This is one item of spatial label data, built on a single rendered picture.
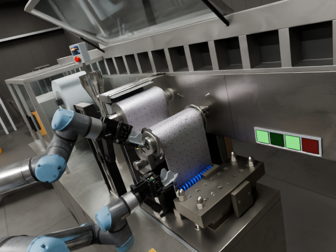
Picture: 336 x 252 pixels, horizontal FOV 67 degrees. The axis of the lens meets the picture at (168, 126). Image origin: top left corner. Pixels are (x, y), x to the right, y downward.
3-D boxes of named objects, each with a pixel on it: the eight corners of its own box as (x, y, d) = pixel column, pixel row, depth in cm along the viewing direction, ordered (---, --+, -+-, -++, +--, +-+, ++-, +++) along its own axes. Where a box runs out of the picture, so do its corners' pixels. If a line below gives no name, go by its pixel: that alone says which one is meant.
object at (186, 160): (175, 191, 108) (164, 155, 102) (211, 165, 120) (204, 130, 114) (175, 192, 108) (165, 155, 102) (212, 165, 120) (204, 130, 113)
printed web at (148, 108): (138, 185, 143) (108, 101, 125) (169, 164, 155) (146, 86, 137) (182, 213, 112) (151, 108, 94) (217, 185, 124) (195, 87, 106)
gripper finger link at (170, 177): (179, 166, 103) (161, 177, 98) (182, 178, 105) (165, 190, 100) (174, 164, 105) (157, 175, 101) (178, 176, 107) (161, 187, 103)
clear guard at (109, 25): (29, 9, 146) (30, 9, 146) (107, 44, 177) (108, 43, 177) (101, -82, 64) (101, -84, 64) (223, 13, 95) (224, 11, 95)
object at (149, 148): (154, 156, 102) (144, 151, 108) (158, 154, 103) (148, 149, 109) (150, 140, 99) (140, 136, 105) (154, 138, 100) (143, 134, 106)
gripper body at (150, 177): (161, 174, 97) (136, 191, 91) (167, 192, 100) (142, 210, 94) (150, 169, 103) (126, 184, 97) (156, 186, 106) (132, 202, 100)
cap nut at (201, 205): (194, 207, 95) (192, 197, 94) (201, 201, 97) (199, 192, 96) (201, 211, 92) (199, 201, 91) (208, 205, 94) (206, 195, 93)
